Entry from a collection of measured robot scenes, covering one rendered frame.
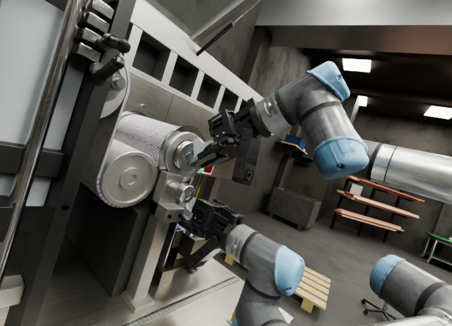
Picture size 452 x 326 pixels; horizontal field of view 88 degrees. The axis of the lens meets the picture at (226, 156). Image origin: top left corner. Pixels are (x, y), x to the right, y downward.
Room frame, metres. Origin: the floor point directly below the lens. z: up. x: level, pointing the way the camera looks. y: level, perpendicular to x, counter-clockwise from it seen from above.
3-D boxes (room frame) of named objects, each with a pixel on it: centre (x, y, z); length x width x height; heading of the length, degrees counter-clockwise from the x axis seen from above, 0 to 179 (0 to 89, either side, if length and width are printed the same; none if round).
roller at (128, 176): (0.56, 0.27, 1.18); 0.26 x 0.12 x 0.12; 53
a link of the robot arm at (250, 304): (0.44, -0.16, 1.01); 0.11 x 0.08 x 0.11; 15
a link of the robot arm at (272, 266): (0.46, -0.15, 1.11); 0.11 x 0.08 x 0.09; 53
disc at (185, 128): (0.58, 0.10, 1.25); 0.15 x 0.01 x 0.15; 143
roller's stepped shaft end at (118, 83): (0.33, 0.19, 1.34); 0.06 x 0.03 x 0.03; 53
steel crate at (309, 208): (6.08, -2.10, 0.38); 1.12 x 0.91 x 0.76; 60
